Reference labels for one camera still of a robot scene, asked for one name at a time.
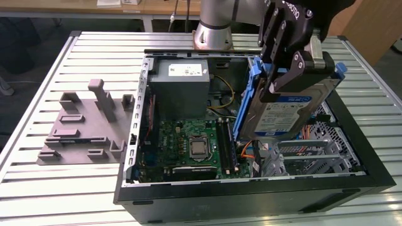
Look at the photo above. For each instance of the metal disk bay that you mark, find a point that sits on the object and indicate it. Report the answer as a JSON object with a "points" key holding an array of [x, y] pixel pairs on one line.
{"points": [[309, 157]]}

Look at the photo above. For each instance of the white box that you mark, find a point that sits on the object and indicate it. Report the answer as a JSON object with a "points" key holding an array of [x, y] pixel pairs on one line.
{"points": [[108, 2]]}

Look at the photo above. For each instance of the silver CPU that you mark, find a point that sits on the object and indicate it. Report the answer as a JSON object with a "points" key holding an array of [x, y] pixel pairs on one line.
{"points": [[199, 148]]}

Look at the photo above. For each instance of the grey parts rack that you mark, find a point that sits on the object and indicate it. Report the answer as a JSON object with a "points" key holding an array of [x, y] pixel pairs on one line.
{"points": [[90, 131]]}

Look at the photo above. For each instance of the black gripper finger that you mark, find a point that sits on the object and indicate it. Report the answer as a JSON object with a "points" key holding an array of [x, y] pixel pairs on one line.
{"points": [[297, 77], [269, 47]]}

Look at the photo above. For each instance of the black PC case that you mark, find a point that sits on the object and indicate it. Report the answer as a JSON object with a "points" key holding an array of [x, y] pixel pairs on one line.
{"points": [[219, 207]]}

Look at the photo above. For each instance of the grey power supply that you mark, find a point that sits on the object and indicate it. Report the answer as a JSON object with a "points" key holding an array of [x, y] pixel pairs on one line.
{"points": [[179, 99]]}

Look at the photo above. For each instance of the wooden desk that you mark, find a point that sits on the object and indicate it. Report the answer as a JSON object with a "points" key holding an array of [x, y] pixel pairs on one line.
{"points": [[93, 10]]}

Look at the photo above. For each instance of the green motherboard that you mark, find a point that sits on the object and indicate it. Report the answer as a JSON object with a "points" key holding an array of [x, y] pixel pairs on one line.
{"points": [[175, 146]]}

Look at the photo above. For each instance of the black CPU socket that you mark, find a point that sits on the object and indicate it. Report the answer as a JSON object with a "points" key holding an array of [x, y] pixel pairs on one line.
{"points": [[196, 137]]}

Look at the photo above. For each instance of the grey desk foot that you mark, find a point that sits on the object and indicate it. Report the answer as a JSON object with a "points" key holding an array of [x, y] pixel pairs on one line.
{"points": [[5, 88]]}

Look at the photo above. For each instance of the dark RAM stick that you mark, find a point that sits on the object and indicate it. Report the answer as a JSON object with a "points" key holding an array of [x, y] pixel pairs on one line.
{"points": [[74, 141]]}

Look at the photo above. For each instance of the hard disk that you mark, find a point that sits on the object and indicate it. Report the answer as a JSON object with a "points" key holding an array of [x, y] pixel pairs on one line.
{"points": [[279, 117]]}

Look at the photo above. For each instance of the black RAM slot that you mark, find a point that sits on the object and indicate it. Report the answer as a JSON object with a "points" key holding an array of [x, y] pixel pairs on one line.
{"points": [[223, 146]]}

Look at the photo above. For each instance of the wooden cabinet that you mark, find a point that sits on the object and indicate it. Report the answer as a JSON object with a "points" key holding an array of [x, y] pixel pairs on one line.
{"points": [[376, 23]]}

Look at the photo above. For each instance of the black graphics card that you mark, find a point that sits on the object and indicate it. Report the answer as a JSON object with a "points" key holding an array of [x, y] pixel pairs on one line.
{"points": [[191, 173]]}

